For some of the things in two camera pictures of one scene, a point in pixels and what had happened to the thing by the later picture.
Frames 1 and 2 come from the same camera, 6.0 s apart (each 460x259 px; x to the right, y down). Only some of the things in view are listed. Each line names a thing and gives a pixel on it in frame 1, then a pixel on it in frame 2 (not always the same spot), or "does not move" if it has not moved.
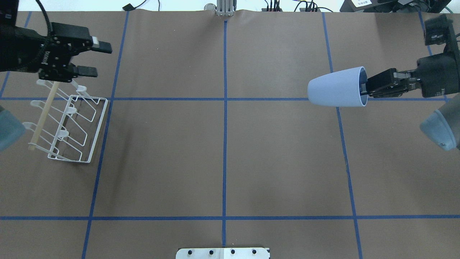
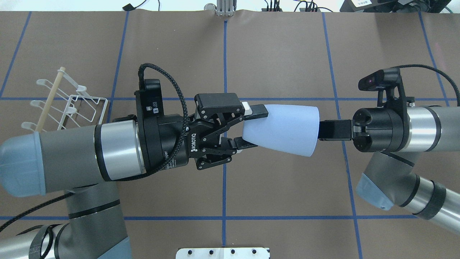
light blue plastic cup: [342, 89] → [294, 129]
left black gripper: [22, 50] → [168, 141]
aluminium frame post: [225, 8] does not move
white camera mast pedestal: [222, 253] does not move
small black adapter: [129, 7] does not move
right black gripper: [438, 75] → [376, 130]
